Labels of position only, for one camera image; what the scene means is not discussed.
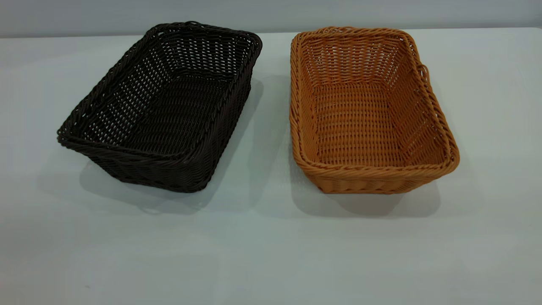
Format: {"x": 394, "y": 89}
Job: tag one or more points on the orange woven basket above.
{"x": 355, "y": 123}

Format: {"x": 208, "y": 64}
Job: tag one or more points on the black woven basket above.
{"x": 186, "y": 114}

